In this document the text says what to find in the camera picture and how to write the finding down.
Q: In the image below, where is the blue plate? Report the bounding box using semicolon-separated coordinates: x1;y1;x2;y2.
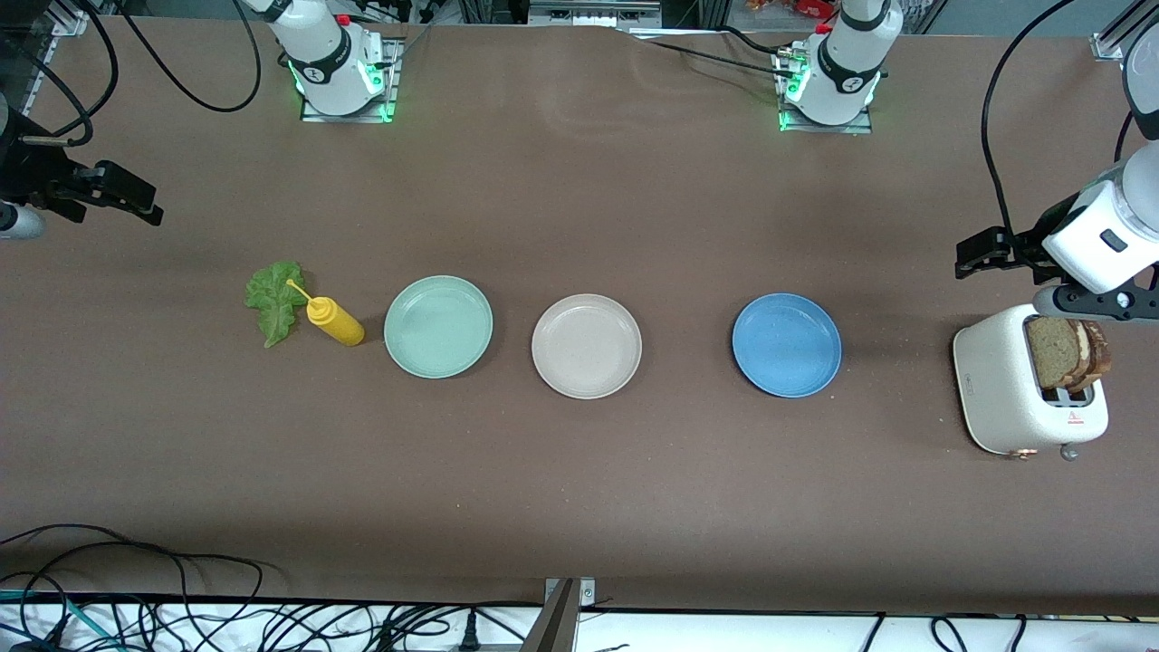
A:
732;292;843;398

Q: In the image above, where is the mint green plate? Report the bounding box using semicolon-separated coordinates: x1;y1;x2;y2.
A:
384;275;494;379

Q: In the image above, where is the beige plate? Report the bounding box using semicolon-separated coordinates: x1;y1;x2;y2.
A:
532;293;643;400

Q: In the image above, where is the brown bread slice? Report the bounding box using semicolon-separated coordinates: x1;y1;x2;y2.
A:
1070;321;1113;393
1025;317;1092;392

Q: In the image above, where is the white toaster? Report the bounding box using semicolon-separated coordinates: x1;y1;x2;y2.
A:
952;303;1110;462

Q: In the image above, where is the green lettuce leaf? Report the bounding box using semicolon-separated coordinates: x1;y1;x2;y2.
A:
244;261;311;350

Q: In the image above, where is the yellow mustard squeeze bottle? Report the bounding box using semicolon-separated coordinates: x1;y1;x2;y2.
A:
286;279;366;348

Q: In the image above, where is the red packet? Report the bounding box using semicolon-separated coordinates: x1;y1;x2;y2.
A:
747;0;838;21

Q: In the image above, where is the grey metal device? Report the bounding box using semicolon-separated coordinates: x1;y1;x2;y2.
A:
528;0;662;30

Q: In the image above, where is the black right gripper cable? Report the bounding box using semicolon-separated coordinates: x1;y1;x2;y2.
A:
18;0;120;148

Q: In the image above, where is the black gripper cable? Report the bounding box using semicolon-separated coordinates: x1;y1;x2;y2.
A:
18;0;120;148
982;0;1053;254

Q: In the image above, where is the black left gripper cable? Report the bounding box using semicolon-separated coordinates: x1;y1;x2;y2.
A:
982;0;1053;254

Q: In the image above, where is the black looping cable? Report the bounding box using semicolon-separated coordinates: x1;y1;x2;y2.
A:
118;0;263;114

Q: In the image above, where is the aluminium frame profile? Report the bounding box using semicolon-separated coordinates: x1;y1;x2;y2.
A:
1091;0;1159;62
23;0;123;114

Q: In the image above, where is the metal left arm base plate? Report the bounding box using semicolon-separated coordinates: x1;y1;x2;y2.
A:
775;50;876;135

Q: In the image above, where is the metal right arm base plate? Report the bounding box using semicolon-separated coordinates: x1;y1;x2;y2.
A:
301;38;405;124

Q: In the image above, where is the black arm base cable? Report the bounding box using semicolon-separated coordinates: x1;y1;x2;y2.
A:
625;34;798;82
715;25;807;57

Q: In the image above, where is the black floor cable loop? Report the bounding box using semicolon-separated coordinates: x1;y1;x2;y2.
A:
0;523;265;603

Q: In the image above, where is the teal cable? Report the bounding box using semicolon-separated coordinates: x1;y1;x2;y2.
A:
0;589;123;651

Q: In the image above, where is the metal table bracket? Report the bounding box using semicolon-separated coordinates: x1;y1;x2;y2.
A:
521;577;599;652

